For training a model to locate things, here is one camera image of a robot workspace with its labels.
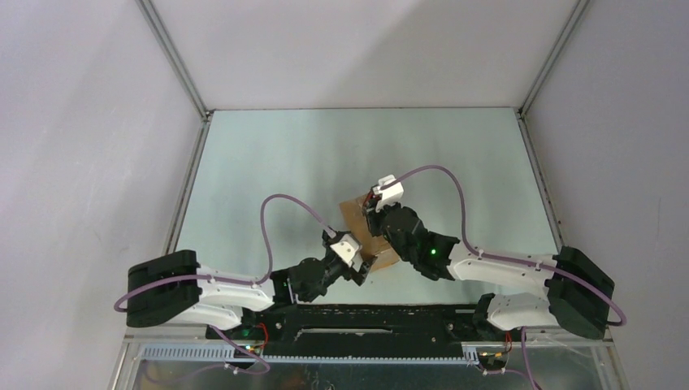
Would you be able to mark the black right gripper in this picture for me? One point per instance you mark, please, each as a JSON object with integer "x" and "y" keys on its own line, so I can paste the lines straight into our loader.
{"x": 373, "y": 218}

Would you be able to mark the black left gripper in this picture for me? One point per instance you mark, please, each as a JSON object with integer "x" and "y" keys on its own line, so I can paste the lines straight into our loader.
{"x": 348, "y": 270}

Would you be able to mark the red black utility knife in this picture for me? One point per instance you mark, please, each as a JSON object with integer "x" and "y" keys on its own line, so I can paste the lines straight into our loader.
{"x": 368, "y": 202}

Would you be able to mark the brown cardboard express box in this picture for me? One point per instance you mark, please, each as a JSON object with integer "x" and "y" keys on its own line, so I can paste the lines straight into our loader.
{"x": 376, "y": 251}

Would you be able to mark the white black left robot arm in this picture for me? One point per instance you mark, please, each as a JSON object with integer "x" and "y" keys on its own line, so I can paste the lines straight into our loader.
{"x": 176, "y": 288}

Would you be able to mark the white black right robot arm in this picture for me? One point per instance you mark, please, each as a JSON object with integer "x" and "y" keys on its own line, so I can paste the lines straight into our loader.
{"x": 565, "y": 289}

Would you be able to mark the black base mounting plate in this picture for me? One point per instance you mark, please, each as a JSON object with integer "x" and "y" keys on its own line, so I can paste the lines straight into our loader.
{"x": 368, "y": 330}

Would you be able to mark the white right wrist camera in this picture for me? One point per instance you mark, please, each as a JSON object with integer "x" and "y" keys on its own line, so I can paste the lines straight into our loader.
{"x": 387, "y": 192}

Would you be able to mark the grey cable duct rail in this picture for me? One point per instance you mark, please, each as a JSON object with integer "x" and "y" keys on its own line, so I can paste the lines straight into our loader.
{"x": 226, "y": 353}

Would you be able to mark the aluminium frame post right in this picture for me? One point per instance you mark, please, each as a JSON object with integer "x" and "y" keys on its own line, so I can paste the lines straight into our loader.
{"x": 558, "y": 47}

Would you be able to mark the aluminium frame post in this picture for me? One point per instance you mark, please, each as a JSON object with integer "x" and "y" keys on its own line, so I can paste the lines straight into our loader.
{"x": 163, "y": 37}
{"x": 558, "y": 47}

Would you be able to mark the aluminium frame post left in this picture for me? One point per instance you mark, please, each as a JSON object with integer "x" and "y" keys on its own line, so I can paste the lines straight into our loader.
{"x": 163, "y": 37}

